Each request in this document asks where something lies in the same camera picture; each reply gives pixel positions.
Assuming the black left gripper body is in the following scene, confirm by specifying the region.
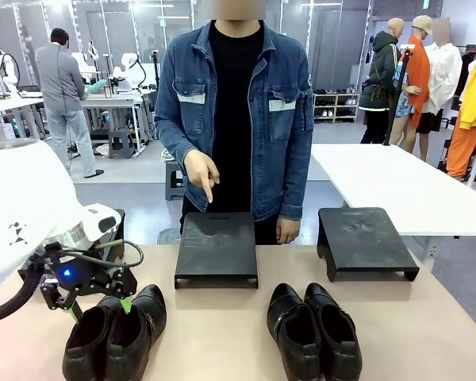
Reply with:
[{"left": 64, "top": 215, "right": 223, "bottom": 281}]
[{"left": 42, "top": 246, "right": 121, "bottom": 297}]

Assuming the black leather strap shoe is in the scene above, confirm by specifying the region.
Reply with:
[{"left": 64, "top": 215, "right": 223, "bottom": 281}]
[
  {"left": 62, "top": 295, "right": 122, "bottom": 381},
  {"left": 105, "top": 283, "right": 167, "bottom": 381}
]

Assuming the black leather buckle shoe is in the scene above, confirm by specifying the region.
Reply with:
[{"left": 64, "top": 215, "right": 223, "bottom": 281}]
[
  {"left": 303, "top": 282, "right": 363, "bottom": 381},
  {"left": 267, "top": 283, "right": 323, "bottom": 381}
]

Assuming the person's right forearm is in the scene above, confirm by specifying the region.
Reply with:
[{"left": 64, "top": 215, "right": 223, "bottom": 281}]
[{"left": 154, "top": 122, "right": 202, "bottom": 164}]

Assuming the person's left forearm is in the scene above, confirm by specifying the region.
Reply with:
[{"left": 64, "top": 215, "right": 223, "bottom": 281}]
[{"left": 279, "top": 138, "right": 314, "bottom": 221}]

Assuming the black metal shoe stand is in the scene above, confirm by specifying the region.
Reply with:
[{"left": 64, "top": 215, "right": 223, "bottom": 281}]
[
  {"left": 17, "top": 208, "right": 127, "bottom": 285},
  {"left": 174, "top": 212, "right": 259, "bottom": 290},
  {"left": 316, "top": 206, "right": 420, "bottom": 283}
]

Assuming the person's right hand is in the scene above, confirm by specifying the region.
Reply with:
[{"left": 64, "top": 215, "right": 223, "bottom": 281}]
[{"left": 183, "top": 148, "right": 221, "bottom": 204}]

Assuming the person's left hand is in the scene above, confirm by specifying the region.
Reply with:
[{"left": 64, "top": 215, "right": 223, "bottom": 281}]
[{"left": 275, "top": 216, "right": 301, "bottom": 245}]

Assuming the grey step stool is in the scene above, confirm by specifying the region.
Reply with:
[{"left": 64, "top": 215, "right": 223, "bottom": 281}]
[{"left": 165, "top": 160, "right": 186, "bottom": 202}]

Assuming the dark grey plastic stool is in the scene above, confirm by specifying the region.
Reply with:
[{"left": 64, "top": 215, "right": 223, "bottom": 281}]
[{"left": 107, "top": 127, "right": 136, "bottom": 160}]

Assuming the white workbench table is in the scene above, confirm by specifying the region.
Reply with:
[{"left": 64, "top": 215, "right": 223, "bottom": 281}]
[
  {"left": 81, "top": 89, "right": 158, "bottom": 154},
  {"left": 0, "top": 94, "right": 44, "bottom": 140}
]

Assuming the black t-shirt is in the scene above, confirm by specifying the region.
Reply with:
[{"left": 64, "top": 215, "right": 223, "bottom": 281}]
[{"left": 208, "top": 19, "right": 267, "bottom": 215}]

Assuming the blue denim jacket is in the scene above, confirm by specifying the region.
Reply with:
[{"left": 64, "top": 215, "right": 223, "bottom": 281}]
[{"left": 153, "top": 19, "right": 315, "bottom": 221}]

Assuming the wooden shoe rack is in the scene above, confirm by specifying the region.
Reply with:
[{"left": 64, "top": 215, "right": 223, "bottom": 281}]
[{"left": 313, "top": 89, "right": 360, "bottom": 124}]

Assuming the large white table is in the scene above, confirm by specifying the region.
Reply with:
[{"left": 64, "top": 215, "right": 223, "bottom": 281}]
[{"left": 311, "top": 142, "right": 476, "bottom": 275}]

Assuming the mannequin in dark green jacket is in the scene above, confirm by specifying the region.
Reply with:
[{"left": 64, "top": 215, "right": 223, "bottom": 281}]
[{"left": 359, "top": 17, "right": 404, "bottom": 144}]

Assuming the mannequin in orange cape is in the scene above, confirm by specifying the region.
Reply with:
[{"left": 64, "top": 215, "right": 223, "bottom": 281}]
[{"left": 388, "top": 14, "right": 432, "bottom": 162}]

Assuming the figure in white shirt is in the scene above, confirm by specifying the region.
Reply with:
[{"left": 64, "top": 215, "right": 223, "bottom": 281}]
[{"left": 415, "top": 17, "right": 464, "bottom": 134}]

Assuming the thin grey gripper cable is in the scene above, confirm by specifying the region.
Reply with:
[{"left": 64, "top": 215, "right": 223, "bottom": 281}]
[{"left": 90, "top": 237, "right": 144, "bottom": 269}]

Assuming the thick black sleeved cable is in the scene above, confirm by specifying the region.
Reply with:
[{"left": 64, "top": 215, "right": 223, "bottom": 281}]
[{"left": 0, "top": 253, "right": 44, "bottom": 325}]

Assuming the black camera pole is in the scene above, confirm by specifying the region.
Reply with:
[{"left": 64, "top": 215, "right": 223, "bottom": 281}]
[{"left": 150, "top": 49, "right": 162, "bottom": 94}]

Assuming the black tripod with camera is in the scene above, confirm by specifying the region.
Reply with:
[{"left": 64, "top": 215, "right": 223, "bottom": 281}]
[{"left": 382, "top": 44, "right": 417, "bottom": 147}]

